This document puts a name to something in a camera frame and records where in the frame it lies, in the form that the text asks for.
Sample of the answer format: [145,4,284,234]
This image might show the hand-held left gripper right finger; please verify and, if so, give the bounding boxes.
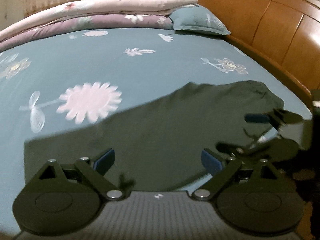
[192,149,290,202]

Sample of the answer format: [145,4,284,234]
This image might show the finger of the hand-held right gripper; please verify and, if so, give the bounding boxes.
[216,138,298,161]
[244,110,303,127]

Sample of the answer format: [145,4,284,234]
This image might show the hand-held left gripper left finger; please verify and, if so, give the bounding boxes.
[26,148,132,202]

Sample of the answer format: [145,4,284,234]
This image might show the dark green shorts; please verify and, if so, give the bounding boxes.
[24,80,285,193]

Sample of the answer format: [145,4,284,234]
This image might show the wooden headboard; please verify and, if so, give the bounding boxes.
[187,0,320,110]

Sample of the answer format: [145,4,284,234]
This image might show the bed with blue-grey printed sheet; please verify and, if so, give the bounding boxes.
[0,26,314,233]

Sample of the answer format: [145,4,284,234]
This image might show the blue-grey printed pillow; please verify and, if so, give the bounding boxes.
[170,5,232,35]

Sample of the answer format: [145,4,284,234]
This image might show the folded pink purple floral quilt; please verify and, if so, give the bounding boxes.
[0,0,199,52]

